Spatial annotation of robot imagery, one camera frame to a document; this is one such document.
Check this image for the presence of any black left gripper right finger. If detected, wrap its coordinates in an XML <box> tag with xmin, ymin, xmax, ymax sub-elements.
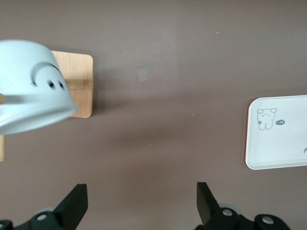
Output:
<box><xmin>194</xmin><ymin>182</ymin><xmax>291</xmax><ymax>230</ymax></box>

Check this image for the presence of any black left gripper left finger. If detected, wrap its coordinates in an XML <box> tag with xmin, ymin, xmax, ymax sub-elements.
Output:
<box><xmin>0</xmin><ymin>184</ymin><xmax>88</xmax><ymax>230</ymax></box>

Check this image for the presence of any white cup with face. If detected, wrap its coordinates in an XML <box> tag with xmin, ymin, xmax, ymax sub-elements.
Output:
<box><xmin>0</xmin><ymin>39</ymin><xmax>79</xmax><ymax>136</ymax></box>

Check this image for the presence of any wooden cup rack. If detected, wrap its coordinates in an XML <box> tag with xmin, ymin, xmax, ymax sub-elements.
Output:
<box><xmin>0</xmin><ymin>50</ymin><xmax>94</xmax><ymax>161</ymax></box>

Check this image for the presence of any white tray with rabbit print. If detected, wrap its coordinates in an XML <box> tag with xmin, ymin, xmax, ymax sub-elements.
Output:
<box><xmin>245</xmin><ymin>95</ymin><xmax>307</xmax><ymax>171</ymax></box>

